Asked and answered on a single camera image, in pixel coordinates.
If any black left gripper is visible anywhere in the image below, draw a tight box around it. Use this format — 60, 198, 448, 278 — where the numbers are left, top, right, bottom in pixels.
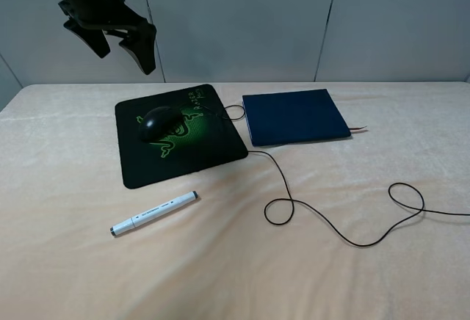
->
59, 0, 156, 75

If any black computer mouse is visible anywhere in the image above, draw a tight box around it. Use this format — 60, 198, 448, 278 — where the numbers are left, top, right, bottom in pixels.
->
138, 106, 184, 142

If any white marker pen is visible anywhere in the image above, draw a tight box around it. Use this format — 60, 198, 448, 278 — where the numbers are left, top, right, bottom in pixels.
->
110, 191, 198, 237

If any black mouse cable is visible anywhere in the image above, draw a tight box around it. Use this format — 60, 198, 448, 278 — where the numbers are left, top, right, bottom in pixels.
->
176, 99, 470, 248

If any black green mouse pad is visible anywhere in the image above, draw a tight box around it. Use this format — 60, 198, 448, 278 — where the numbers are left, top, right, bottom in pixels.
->
115, 84, 248, 189

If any dark blue notebook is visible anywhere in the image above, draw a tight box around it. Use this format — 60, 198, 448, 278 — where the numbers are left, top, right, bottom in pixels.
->
242, 89, 365, 147

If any beige fuzzy table cloth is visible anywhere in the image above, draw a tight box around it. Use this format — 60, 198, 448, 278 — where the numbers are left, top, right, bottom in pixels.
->
1, 82, 469, 319

